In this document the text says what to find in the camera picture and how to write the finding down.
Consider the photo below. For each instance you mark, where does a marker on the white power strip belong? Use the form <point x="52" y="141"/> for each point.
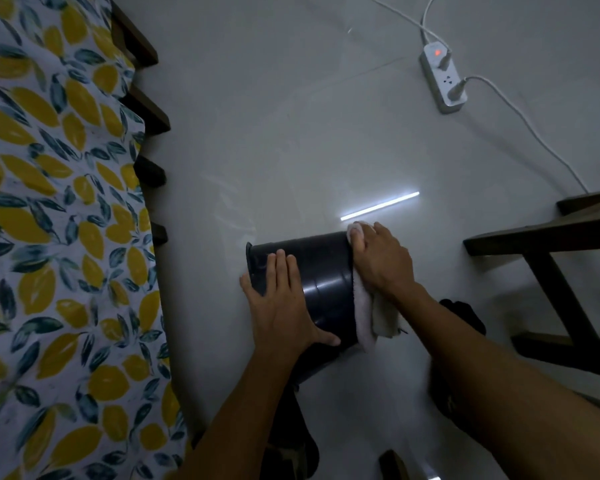
<point x="445" y="89"/>

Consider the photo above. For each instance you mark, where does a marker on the brown wooden stool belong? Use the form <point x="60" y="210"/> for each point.
<point x="392" y="467"/>

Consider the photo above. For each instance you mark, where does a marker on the small dark wooden stool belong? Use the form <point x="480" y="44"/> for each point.
<point x="545" y="234"/>

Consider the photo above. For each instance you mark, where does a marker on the black plastic bucket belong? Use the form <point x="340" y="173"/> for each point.
<point x="325" y="274"/>

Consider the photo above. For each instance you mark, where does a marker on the person's right hand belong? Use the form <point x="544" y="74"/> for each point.
<point x="382" y="259"/>

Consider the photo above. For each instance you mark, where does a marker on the person's right black sock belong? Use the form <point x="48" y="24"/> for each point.
<point x="467" y="317"/>

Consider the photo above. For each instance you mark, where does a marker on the person's left hand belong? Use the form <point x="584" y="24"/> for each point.
<point x="285" y="314"/>

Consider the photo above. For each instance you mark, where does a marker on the lemon print tablecloth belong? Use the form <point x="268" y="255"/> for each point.
<point x="55" y="244"/>

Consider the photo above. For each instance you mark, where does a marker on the person's right forearm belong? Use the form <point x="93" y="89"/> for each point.
<point x="505" y="394"/>

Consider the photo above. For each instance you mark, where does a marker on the person's left forearm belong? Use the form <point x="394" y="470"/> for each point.
<point x="240" y="424"/>

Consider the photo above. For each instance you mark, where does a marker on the light pink cleaning cloth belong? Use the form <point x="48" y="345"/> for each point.
<point x="367" y="319"/>

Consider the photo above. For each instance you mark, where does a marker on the dark wooden table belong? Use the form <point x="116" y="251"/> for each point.
<point x="140" y="44"/>

